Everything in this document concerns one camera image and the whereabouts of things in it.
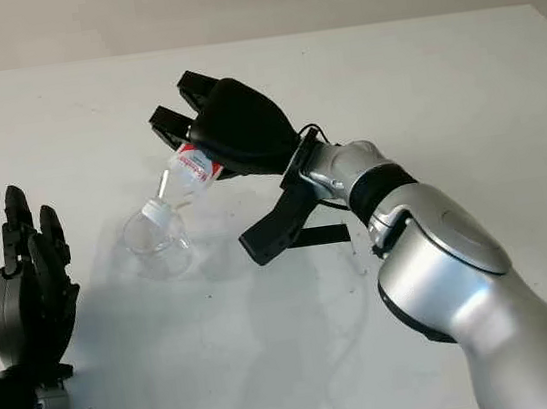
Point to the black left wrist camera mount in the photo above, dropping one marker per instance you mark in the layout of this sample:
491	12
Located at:
0	391

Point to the clear plastic cup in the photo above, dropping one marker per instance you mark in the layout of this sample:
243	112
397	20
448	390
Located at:
160	260

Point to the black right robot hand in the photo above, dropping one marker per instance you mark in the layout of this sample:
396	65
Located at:
243	128

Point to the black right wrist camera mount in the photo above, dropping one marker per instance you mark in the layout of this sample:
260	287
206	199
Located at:
272	235

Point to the water bottle red white label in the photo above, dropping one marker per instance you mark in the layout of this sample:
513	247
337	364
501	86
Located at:
191	172

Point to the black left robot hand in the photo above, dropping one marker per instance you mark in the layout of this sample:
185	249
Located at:
23	298

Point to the black tape strip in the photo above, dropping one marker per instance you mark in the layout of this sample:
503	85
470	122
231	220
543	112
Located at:
325	235

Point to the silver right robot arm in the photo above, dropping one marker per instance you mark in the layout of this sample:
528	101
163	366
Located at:
463	265

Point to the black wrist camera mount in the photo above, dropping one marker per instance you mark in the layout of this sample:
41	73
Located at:
0	391
272	235

